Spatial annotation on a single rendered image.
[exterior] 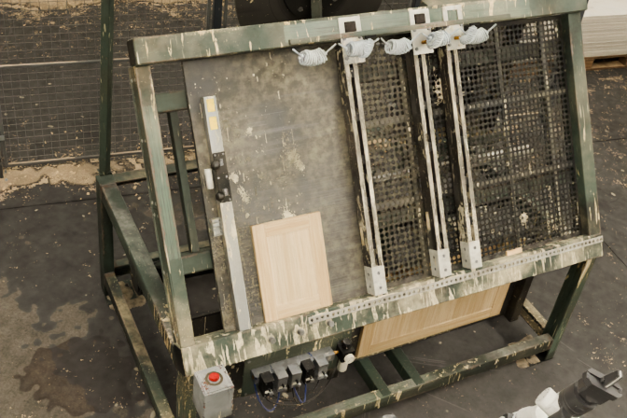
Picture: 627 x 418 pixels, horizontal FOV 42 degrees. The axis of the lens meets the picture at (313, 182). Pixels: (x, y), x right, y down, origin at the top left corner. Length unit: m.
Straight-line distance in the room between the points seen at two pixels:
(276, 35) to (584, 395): 1.75
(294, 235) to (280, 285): 0.22
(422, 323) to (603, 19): 4.24
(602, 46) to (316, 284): 5.04
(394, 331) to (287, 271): 0.97
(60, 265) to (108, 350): 0.72
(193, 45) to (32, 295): 2.15
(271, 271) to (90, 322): 1.53
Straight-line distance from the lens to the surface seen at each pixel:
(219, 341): 3.33
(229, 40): 3.20
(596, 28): 7.82
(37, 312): 4.73
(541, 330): 4.87
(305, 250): 3.44
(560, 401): 2.55
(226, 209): 3.25
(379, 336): 4.17
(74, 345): 4.54
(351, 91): 3.43
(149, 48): 3.10
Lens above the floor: 3.37
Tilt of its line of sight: 37 degrees down
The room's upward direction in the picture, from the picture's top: 8 degrees clockwise
